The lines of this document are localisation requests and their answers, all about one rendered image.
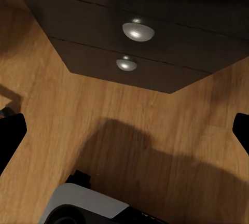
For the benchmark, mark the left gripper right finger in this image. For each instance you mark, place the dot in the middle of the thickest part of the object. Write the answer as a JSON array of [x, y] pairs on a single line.
[[241, 129]]

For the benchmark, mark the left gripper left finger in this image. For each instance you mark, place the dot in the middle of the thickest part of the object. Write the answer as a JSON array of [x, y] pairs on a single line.
[[12, 131]]

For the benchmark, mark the swivel chair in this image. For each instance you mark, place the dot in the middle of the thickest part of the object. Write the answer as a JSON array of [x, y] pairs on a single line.
[[5, 112]]

